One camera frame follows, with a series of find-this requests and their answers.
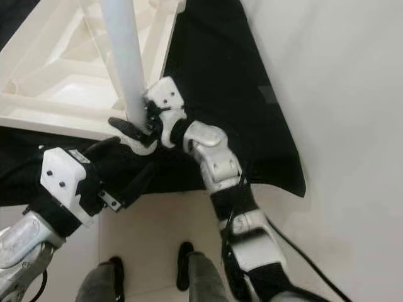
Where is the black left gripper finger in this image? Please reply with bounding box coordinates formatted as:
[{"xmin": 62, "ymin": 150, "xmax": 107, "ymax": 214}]
[
  {"xmin": 118, "ymin": 161, "xmax": 157, "ymax": 210},
  {"xmin": 83, "ymin": 135, "xmax": 122, "ymax": 159}
]

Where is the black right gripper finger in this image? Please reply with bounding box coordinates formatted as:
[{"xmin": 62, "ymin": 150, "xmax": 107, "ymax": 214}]
[{"xmin": 108, "ymin": 116, "xmax": 153, "ymax": 148}]

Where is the white plastic table top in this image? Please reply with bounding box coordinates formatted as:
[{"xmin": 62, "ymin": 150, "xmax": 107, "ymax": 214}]
[{"xmin": 0, "ymin": 0, "xmax": 188, "ymax": 156}]

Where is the black tablecloth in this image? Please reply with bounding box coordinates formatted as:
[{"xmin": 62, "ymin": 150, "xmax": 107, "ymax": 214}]
[{"xmin": 0, "ymin": 0, "xmax": 307, "ymax": 208}]

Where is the grey tape patch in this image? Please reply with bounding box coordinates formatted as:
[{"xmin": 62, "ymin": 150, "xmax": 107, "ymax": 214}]
[{"xmin": 258, "ymin": 86, "xmax": 280, "ymax": 104}]

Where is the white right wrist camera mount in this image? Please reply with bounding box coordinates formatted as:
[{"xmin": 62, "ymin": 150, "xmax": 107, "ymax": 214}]
[{"xmin": 144, "ymin": 75, "xmax": 188, "ymax": 150}]

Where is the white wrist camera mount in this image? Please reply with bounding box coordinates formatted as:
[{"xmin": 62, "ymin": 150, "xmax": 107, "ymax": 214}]
[
  {"xmin": 40, "ymin": 147, "xmax": 101, "ymax": 227},
  {"xmin": 144, "ymin": 75, "xmax": 188, "ymax": 150}
]

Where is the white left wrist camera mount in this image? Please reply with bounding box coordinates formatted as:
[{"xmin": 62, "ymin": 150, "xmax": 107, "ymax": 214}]
[{"xmin": 40, "ymin": 147, "xmax": 101, "ymax": 227}]

